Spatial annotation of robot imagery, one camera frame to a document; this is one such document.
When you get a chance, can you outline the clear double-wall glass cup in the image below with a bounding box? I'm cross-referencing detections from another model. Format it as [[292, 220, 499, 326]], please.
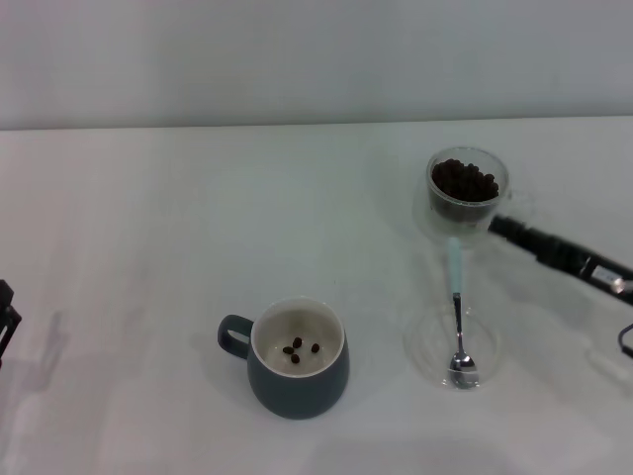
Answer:
[[413, 144, 538, 248]]

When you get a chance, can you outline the metal spoon with blue handle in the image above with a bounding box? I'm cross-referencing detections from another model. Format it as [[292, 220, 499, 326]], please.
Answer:
[[446, 237, 480, 390]]

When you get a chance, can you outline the clear glass saucer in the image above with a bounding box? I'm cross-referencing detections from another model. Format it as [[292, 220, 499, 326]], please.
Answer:
[[403, 301, 500, 392]]

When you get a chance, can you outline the dark blue-grey ceramic mug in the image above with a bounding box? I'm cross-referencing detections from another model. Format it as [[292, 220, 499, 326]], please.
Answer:
[[217, 295, 351, 421]]

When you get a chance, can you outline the coffee beans pile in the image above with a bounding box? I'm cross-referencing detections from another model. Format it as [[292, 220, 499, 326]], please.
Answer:
[[431, 157, 500, 222]]

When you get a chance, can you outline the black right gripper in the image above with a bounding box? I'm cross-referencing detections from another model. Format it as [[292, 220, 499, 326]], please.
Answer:
[[488, 213, 633, 306]]

